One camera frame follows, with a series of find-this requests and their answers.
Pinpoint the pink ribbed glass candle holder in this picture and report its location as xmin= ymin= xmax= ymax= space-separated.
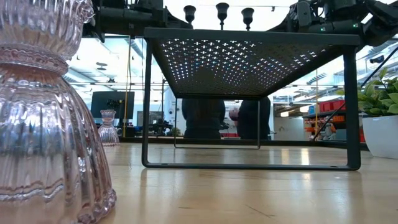
xmin=0 ymin=0 xmax=118 ymax=224

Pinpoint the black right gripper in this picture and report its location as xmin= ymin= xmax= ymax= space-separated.
xmin=269 ymin=1 xmax=313 ymax=34

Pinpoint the green plant in white pot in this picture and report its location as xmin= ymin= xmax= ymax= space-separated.
xmin=335 ymin=67 xmax=398 ymax=160

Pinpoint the clear ribbed glass candle holder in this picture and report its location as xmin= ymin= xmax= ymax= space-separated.
xmin=98 ymin=109 xmax=121 ymax=147

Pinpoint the shelf with red bins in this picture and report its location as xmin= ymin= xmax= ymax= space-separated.
xmin=303 ymin=99 xmax=365 ymax=142

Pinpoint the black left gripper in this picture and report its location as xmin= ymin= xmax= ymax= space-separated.
xmin=136 ymin=0 xmax=189 ymax=32

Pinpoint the black computer monitor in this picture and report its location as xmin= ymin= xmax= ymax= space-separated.
xmin=90 ymin=91 xmax=136 ymax=119

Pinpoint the black perforated metal shelf riser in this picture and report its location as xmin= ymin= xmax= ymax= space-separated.
xmin=141 ymin=27 xmax=362 ymax=171

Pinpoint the person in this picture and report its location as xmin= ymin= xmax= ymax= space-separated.
xmin=229 ymin=96 xmax=272 ymax=141
xmin=182 ymin=98 xmax=226 ymax=140

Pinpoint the black table frame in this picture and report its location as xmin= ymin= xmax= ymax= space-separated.
xmin=119 ymin=136 xmax=370 ymax=151

